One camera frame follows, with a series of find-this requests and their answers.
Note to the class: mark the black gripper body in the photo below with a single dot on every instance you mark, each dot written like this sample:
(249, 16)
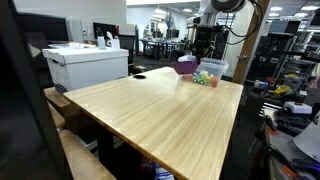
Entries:
(205, 41)

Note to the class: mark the purple plastic bowl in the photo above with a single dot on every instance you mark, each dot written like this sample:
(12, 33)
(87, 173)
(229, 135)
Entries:
(186, 67)

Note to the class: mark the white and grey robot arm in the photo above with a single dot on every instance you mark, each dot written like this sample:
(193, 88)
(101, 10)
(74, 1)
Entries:
(209, 10)

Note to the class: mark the clear plastic storage container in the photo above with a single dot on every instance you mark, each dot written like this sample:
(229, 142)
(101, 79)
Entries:
(208, 67)

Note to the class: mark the green toy truck base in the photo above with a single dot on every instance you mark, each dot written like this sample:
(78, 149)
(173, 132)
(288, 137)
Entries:
(199, 78)

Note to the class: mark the red toy block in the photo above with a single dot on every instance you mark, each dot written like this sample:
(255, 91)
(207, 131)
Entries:
(214, 83)

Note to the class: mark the black desk grommet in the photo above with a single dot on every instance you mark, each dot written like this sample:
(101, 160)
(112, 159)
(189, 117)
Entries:
(139, 77)

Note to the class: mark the white cardboard file box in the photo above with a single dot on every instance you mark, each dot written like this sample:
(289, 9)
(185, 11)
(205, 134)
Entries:
(78, 68)

